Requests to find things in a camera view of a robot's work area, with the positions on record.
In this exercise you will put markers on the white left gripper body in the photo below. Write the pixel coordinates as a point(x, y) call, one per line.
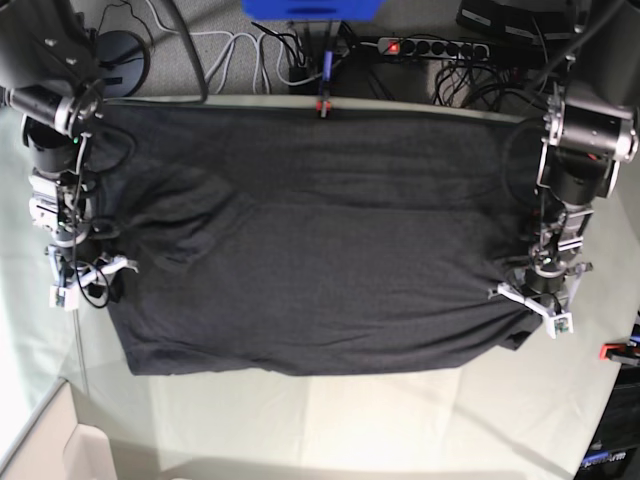
point(553, 303)

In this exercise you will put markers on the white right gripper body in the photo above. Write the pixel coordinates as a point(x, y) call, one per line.
point(75, 280)

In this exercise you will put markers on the black t-shirt with colourful logo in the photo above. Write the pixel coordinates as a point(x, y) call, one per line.
point(366, 243)

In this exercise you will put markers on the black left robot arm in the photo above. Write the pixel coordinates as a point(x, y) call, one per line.
point(591, 129)

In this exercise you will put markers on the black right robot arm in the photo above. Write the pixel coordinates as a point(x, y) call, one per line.
point(59, 73)

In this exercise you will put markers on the red black clamp right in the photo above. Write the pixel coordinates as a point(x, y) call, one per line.
point(622, 353)

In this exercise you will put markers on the red black clamp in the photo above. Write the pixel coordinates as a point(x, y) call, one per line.
point(622, 353)
point(323, 108)

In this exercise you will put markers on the white box corner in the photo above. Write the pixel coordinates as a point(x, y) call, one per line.
point(54, 444)

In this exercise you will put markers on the black round base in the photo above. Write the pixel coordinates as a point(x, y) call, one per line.
point(124, 61)

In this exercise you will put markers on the red black clamp middle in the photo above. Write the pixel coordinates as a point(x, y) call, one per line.
point(323, 108)

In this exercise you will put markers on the black power strip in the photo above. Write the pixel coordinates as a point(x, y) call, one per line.
point(433, 49)

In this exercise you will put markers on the blue box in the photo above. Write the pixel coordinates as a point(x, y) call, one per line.
point(359, 10)

